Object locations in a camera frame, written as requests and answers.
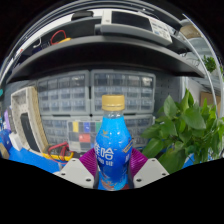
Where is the green potted plant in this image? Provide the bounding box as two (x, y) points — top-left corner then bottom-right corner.
(139, 88), (224, 175)

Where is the yellow multimeter with red leads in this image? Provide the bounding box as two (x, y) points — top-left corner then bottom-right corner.
(41, 141), (75, 163)

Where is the blue box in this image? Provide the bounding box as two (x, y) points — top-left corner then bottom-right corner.
(0, 129), (13, 153)

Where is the white pegboard tray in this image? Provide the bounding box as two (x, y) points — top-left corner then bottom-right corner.
(10, 85), (51, 155)

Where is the blue drink bottle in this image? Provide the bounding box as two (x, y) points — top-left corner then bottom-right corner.
(94, 94), (134, 192)

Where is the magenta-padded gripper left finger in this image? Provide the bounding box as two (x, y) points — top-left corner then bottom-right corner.
(53, 148), (100, 190)

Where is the black rectangular speaker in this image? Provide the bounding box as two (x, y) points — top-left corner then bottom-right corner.
(19, 112), (41, 153)

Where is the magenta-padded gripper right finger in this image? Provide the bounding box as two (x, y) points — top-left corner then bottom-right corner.
(128, 148), (170, 190)

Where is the white carton box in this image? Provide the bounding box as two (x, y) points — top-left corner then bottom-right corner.
(8, 131), (23, 152)

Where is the clear box of coloured parts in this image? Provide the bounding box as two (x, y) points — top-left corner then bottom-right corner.
(67, 119), (103, 154)

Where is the dark grey overhead shelf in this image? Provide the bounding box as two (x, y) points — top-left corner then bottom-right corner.
(6, 9), (206, 84)

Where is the white metal shelf unit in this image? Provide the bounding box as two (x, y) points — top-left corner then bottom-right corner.
(179, 19), (224, 118)

